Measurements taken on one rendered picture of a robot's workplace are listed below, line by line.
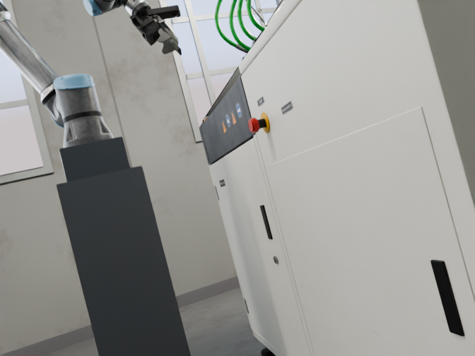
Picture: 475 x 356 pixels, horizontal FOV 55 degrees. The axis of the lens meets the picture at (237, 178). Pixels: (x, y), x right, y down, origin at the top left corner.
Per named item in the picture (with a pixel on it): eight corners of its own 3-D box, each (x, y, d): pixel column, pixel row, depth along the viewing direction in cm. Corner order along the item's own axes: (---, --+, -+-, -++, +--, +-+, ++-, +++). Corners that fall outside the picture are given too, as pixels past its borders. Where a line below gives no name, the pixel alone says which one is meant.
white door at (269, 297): (251, 329, 184) (208, 165, 186) (256, 327, 184) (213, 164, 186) (316, 385, 121) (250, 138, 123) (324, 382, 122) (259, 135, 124)
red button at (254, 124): (250, 138, 112) (244, 118, 112) (265, 134, 113) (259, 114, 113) (256, 134, 107) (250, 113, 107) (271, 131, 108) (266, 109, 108)
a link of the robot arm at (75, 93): (64, 114, 132) (53, 69, 132) (59, 126, 144) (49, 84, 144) (105, 109, 138) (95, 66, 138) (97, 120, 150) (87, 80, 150)
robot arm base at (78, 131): (63, 148, 130) (56, 115, 130) (65, 157, 144) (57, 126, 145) (116, 138, 136) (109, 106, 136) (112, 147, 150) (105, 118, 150)
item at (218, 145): (210, 164, 184) (200, 126, 185) (220, 161, 185) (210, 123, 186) (251, 136, 124) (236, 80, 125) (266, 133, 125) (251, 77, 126)
